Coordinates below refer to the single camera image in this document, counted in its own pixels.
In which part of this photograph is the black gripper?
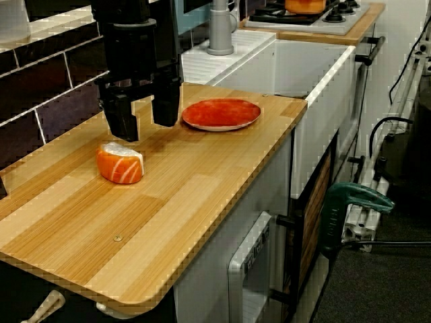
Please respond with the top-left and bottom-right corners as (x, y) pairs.
(94, 19), (183, 143)

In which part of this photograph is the small white block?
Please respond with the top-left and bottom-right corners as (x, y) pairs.
(96, 141), (147, 186)

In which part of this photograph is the red round plate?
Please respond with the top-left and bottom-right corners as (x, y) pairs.
(182, 98), (263, 133)

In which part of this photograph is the dark tile backsplash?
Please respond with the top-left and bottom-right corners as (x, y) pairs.
(0, 15), (112, 169)

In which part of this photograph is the grey toy faucet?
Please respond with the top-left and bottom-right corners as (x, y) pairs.
(205, 0), (237, 57)

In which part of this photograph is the beige shelf ledge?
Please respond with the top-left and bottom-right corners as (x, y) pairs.
(0, 0), (159, 53)

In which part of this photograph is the white toy kitchen cabinet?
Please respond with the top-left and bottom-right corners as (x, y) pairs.
(173, 134), (294, 323)

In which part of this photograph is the white toy sink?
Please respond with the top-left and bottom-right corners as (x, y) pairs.
(181, 29), (357, 200)

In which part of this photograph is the white toy dishwasher door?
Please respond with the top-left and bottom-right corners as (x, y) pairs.
(227, 211), (272, 323)

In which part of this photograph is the wooden slat door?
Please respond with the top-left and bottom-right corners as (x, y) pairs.
(289, 134), (339, 314)

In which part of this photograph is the orange pot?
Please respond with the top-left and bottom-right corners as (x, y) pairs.
(284, 0), (327, 15)

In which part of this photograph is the grey toy stove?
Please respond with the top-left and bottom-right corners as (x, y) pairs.
(244, 0), (371, 36)

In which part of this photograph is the green clamp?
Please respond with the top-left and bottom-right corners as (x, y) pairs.
(319, 182), (395, 256)

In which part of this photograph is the black bar handle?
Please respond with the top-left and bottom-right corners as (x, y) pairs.
(355, 35), (387, 67)
(275, 215), (304, 233)

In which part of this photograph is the white bar handle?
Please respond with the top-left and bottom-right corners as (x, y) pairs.
(96, 301), (135, 320)

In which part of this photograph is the beige lever handle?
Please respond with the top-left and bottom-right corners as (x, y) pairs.
(20, 289), (65, 323)

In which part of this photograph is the curved black cable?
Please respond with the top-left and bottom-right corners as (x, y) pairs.
(368, 116), (414, 159)

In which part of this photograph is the aluminium frame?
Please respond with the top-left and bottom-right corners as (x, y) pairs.
(341, 43), (431, 253)

